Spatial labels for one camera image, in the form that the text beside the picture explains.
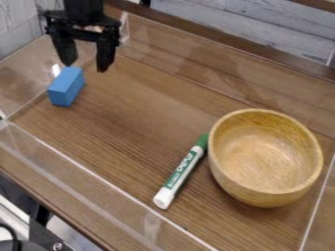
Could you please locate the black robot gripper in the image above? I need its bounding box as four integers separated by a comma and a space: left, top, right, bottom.
41, 0, 121, 73

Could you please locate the blue rectangular block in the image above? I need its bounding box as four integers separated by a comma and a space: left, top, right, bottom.
46, 67, 85, 107

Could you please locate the brown wooden bowl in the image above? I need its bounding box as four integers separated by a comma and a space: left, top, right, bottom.
208, 109, 323, 208

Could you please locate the green and white marker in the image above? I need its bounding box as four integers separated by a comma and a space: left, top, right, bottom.
153, 134, 209, 210

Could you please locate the black table leg bracket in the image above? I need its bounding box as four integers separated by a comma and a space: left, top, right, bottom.
29, 203, 73, 251

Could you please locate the black cable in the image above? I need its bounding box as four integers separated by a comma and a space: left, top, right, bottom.
0, 223, 21, 251

